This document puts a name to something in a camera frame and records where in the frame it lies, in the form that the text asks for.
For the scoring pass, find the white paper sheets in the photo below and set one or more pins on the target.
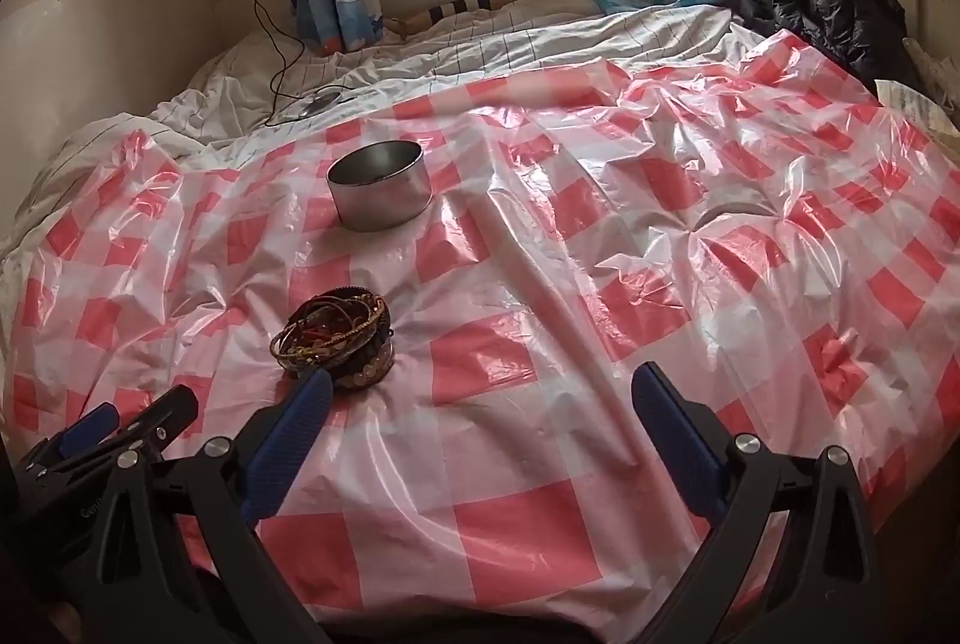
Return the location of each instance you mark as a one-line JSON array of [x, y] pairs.
[[919, 97]]

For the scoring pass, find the round silver device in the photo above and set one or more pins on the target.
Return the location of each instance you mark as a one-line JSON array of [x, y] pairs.
[[324, 101]]

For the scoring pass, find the round metal tin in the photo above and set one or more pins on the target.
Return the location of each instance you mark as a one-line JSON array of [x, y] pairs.
[[381, 194]]

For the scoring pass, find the white striped bed sheet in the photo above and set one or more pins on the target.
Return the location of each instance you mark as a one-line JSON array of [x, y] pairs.
[[480, 48]]

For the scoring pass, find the red checkered plastic sheet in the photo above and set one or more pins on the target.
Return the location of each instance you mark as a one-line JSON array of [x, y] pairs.
[[570, 284]]

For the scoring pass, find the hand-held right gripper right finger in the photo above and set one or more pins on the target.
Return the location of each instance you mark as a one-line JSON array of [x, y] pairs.
[[675, 445]]

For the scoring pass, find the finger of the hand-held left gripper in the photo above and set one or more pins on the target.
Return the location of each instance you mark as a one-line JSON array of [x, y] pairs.
[[84, 428], [166, 410]]

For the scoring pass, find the striped pillow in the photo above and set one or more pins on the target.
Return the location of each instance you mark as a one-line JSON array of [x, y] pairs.
[[465, 7]]

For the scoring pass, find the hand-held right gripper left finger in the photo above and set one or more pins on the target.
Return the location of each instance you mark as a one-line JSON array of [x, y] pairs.
[[291, 438]]

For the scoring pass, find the black puffer jacket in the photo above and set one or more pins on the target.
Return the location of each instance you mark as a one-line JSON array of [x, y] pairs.
[[840, 14]]

